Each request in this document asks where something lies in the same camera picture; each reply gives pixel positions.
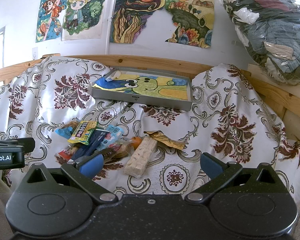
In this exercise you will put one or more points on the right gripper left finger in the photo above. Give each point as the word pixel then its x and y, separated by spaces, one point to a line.
pixel 81 173

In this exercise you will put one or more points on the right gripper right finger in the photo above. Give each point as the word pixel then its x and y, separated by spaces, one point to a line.
pixel 221 175

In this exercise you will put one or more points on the dark blue snack packet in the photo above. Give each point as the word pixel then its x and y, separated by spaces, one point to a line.
pixel 95 139

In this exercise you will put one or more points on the red quail egg pack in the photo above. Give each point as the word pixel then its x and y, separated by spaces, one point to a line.
pixel 68 153

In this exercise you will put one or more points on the yellow green candy pack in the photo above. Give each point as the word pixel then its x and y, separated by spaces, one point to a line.
pixel 83 132

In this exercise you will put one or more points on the blue edged clear snack bag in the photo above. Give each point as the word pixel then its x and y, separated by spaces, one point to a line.
pixel 67 130

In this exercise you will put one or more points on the light blue pig packet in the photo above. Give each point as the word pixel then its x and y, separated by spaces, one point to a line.
pixel 114 133

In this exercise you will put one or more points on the rice cracker pack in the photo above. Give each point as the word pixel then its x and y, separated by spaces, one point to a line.
pixel 137 163

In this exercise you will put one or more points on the orange tangerine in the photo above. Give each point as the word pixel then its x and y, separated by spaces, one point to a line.
pixel 135 142

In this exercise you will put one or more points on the gold foil snack packet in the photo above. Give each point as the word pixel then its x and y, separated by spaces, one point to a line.
pixel 161 137

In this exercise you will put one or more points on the floral white bed cover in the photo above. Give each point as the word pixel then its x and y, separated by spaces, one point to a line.
pixel 228 119

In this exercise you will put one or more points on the grey metal tray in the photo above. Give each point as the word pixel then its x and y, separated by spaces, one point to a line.
pixel 184 105

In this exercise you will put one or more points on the frog drawing paper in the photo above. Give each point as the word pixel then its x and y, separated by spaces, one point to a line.
pixel 153 85

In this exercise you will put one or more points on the anime girl drawing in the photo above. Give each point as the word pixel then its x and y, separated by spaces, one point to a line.
pixel 48 21

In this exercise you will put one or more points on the plastic bag of clothes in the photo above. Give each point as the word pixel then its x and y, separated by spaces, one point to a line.
pixel 270 32

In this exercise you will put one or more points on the blond boy drawing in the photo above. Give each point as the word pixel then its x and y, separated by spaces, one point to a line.
pixel 83 19

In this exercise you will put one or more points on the landscape drawing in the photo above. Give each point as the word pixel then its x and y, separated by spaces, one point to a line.
pixel 193 21

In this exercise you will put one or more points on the starry night drawing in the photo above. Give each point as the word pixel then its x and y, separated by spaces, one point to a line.
pixel 130 18

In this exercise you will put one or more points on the wooden bed frame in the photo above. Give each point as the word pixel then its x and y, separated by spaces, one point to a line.
pixel 284 100

